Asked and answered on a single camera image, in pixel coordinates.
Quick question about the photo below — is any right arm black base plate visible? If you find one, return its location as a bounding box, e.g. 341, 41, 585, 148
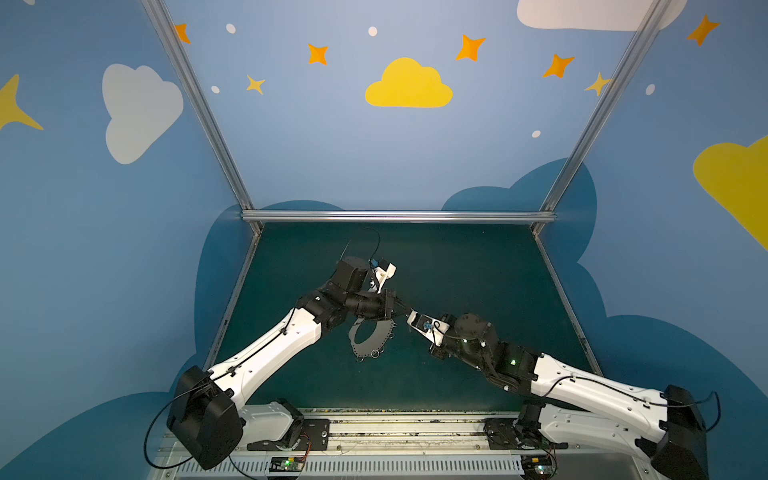
483, 417, 569, 450

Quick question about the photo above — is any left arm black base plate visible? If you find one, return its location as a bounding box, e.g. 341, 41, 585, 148
246, 418, 331, 452

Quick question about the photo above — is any green circuit board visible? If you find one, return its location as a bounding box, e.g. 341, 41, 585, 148
521, 456, 557, 479
269, 457, 305, 474

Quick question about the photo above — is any green table mat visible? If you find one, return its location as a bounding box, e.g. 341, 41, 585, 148
218, 223, 590, 411

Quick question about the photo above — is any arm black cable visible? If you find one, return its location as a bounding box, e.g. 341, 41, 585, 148
142, 371, 259, 480
539, 371, 722, 434

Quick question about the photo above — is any aluminium frame left post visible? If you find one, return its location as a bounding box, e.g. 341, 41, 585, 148
141, 0, 253, 214

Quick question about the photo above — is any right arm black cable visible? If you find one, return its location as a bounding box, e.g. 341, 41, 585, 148
539, 371, 722, 434

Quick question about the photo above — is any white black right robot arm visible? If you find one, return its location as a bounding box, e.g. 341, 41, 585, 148
409, 314, 709, 479

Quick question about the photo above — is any left green circuit board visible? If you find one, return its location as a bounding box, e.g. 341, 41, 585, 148
269, 457, 305, 474

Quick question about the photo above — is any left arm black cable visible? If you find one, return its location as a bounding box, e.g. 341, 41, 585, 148
142, 371, 259, 480

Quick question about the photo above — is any aluminium frame right post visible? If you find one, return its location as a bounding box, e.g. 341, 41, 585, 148
531, 0, 672, 238

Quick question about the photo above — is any aluminium frame post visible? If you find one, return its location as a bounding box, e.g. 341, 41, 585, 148
141, 0, 253, 214
531, 0, 672, 238

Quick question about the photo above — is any right green circuit board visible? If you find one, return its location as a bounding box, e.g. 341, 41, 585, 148
521, 456, 557, 479

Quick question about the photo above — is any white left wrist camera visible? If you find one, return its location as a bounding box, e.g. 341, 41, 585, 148
371, 260, 396, 293

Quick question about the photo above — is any grey ring-shaped metal plate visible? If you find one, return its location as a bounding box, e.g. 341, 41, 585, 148
348, 318, 396, 362

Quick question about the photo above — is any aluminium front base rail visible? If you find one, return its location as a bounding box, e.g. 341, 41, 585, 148
146, 410, 667, 480

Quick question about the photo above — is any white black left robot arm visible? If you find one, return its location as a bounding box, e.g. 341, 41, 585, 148
162, 257, 396, 470

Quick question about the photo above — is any aluminium frame back rail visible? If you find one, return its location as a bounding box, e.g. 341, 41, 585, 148
241, 210, 556, 225

